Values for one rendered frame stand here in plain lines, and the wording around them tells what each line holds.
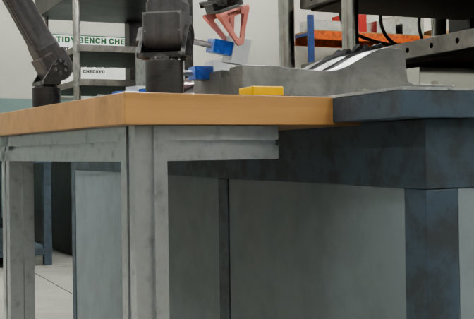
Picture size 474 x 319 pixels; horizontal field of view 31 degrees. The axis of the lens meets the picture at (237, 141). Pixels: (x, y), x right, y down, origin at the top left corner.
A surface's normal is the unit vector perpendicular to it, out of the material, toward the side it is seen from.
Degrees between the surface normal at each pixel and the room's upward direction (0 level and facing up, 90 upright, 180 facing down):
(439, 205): 90
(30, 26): 91
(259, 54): 90
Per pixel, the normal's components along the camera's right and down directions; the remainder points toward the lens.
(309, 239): -0.91, 0.01
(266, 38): 0.43, -0.02
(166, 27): -0.23, -0.01
